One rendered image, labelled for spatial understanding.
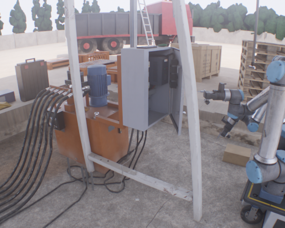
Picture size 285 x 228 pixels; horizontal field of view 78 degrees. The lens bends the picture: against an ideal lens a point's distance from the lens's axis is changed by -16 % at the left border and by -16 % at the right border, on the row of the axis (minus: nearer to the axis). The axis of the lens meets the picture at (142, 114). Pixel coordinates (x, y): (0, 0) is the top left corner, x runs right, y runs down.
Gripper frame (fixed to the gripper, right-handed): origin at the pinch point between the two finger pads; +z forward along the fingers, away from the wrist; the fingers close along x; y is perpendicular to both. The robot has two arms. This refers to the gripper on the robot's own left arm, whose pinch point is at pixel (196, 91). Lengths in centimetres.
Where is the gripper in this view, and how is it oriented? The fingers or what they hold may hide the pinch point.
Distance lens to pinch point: 145.5
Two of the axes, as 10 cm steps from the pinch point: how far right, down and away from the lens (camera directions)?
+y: 0.0, 9.3, 3.8
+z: -10.0, 0.2, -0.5
